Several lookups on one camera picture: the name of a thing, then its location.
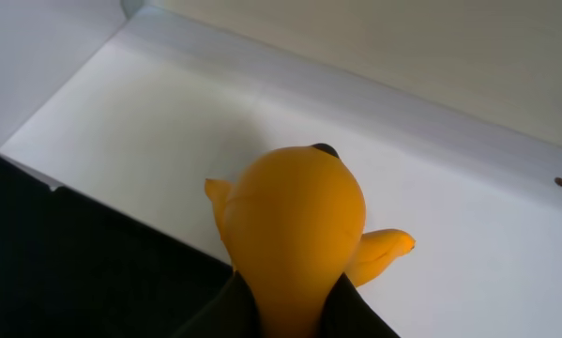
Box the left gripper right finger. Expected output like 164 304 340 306
317 273 402 338

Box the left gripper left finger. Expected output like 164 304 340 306
170 270 263 338

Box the orange rubber dinosaur toy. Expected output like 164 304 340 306
204 143 417 338

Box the white shelf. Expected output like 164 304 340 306
0 0 562 338

